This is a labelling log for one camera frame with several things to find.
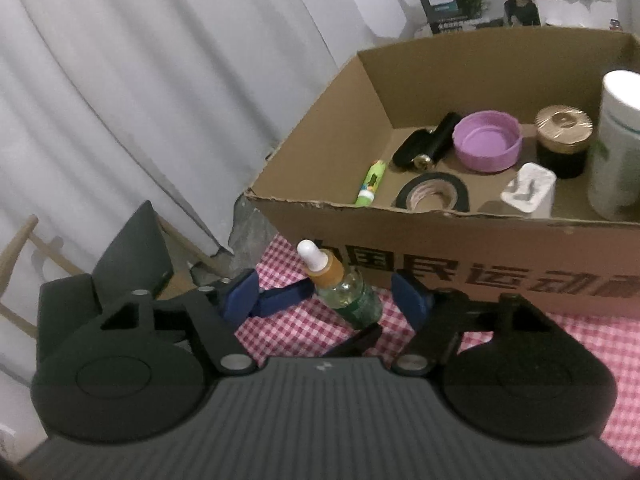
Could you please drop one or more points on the tall white-lidded plastic bottle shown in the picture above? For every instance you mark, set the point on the tall white-lidded plastic bottle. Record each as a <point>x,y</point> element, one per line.
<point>617,170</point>

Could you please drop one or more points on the red checked tablecloth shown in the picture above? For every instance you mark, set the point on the red checked tablecloth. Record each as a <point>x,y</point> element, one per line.
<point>300,332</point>

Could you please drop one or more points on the large brown cardboard box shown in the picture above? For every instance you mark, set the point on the large brown cardboard box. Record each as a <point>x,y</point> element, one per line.
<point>350,230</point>

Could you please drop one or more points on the green glue stick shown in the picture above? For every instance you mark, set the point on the green glue stick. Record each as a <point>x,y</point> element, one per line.
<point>371,182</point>

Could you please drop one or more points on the green glass dropper bottle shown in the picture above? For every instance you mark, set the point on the green glass dropper bottle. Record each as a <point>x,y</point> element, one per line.
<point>345,295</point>

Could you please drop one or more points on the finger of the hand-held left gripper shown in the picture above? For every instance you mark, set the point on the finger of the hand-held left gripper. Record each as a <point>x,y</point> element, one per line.
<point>285,297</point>
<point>360,340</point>

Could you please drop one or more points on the purple plastic lid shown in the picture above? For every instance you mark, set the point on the purple plastic lid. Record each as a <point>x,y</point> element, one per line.
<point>485,157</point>

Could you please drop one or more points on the black electrical tape roll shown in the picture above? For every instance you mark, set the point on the black electrical tape roll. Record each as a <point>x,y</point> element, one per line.
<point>462,195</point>

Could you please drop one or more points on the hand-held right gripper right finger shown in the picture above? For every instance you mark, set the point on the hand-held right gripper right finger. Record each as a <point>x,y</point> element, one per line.
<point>410,300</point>

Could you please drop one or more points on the black lipstick tube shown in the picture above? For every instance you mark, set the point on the black lipstick tube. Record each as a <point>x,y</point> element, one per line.
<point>442,140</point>

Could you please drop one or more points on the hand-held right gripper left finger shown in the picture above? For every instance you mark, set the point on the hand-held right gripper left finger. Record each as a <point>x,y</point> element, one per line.
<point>240,292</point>

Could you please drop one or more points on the white curtain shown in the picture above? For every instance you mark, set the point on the white curtain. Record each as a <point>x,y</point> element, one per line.
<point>150,85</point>

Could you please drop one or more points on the black jar with gold lid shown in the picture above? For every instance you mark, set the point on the black jar with gold lid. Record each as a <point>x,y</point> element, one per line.
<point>560,160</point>

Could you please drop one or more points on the white charger plug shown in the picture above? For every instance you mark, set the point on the white charger plug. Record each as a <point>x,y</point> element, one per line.
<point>542,200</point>

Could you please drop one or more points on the black oval key fob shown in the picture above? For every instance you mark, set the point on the black oval key fob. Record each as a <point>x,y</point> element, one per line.
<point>407,150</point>

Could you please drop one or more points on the wooden chair with dark cushion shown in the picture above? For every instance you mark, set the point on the wooden chair with dark cushion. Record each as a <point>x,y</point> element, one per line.
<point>130,250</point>

